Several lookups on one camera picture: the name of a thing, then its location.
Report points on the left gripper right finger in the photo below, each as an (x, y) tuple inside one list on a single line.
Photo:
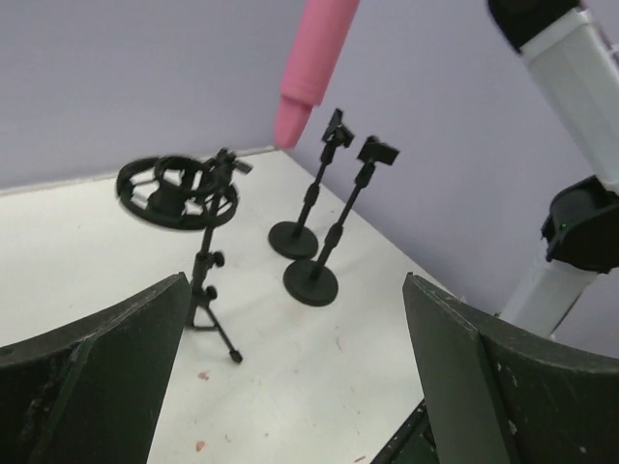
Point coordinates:
[(496, 393)]

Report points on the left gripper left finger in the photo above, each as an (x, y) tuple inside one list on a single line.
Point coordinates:
[(92, 391)]

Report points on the black tripod shock-mount stand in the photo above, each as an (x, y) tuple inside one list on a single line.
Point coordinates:
[(186, 194)]

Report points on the pink microphone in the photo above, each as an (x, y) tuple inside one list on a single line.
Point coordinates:
[(320, 37)]

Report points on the black round-base stand rear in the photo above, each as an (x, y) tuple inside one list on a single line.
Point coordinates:
[(292, 239)]

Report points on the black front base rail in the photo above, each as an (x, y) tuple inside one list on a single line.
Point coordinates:
[(412, 443)]

